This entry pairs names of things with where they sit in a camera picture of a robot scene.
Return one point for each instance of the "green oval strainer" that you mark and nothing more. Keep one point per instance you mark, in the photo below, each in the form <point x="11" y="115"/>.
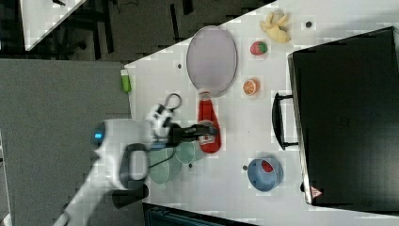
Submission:
<point x="165" y="166"/>

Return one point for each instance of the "blue bowl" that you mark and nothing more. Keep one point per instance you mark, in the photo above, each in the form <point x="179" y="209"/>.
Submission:
<point x="262" y="180"/>

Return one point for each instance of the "orange slice toy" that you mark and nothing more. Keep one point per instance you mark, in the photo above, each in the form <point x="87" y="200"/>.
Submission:
<point x="251" y="86"/>

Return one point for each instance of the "black toaster oven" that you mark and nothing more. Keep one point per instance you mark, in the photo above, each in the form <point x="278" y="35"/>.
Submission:
<point x="346" y="105"/>

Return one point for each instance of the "red ketchup bottle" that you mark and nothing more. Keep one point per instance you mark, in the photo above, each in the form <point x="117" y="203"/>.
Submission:
<point x="207" y="116"/>

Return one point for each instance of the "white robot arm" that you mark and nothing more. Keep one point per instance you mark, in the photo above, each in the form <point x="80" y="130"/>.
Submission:
<point x="123" y="163"/>

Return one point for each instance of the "yellow banana bunch toy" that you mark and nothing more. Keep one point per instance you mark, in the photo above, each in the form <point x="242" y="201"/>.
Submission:
<point x="275" y="30"/>

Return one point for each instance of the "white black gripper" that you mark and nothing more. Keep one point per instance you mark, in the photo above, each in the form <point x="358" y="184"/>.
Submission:
<point x="167" y="134"/>

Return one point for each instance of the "red strawberry in bowl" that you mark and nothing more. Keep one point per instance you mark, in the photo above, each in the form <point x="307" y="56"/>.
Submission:
<point x="267" y="167"/>

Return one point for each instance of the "green marker object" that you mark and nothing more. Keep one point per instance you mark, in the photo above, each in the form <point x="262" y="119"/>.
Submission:
<point x="125" y="81"/>

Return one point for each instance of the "red strawberry toy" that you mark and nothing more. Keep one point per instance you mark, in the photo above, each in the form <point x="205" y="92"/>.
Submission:
<point x="258" y="48"/>

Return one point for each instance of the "green cup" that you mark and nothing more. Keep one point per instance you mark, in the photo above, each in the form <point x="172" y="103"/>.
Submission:
<point x="188" y="152"/>

